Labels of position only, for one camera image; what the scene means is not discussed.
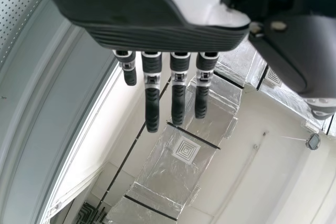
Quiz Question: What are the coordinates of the silver foil air duct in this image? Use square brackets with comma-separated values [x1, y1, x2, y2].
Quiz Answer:
[111, 37, 336, 224]

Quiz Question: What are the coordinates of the thin black ceiling pipe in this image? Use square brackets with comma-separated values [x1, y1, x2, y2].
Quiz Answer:
[99, 81, 170, 210]

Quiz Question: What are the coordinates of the white square ceiling diffuser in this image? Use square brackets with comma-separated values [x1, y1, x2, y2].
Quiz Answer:
[264, 67, 283, 88]
[172, 136, 200, 166]

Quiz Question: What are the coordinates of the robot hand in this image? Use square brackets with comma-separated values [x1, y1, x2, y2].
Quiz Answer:
[36, 0, 336, 133]

